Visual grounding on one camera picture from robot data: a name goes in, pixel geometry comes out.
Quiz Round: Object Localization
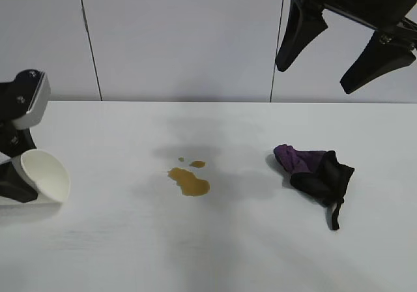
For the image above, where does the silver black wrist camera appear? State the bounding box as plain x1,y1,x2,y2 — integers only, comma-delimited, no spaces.
0,68,51,130

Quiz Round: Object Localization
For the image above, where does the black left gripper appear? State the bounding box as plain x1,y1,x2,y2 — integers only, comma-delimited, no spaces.
0,118,38,203

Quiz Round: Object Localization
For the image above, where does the purple and black cloth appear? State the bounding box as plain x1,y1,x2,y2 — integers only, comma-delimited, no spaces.
272,143,356,231

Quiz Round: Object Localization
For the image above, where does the thin black cable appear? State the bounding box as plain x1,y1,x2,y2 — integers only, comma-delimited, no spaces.
268,0,285,103
76,0,103,102

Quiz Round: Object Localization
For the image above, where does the white paper cup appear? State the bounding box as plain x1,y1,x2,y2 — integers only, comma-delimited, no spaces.
0,148,71,209

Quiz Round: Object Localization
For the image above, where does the large brown coffee puddle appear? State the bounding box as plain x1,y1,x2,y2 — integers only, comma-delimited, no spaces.
162,167,211,197

